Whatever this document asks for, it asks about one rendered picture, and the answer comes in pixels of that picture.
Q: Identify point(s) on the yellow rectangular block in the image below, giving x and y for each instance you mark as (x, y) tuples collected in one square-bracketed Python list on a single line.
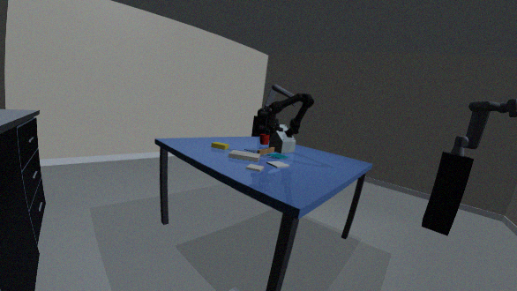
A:
[(220, 145)]

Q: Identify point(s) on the white flat square tile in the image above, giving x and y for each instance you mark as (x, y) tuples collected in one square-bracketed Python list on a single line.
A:
[(278, 164)]

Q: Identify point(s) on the tan wooden plank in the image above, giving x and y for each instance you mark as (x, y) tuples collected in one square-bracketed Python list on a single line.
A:
[(266, 150)]

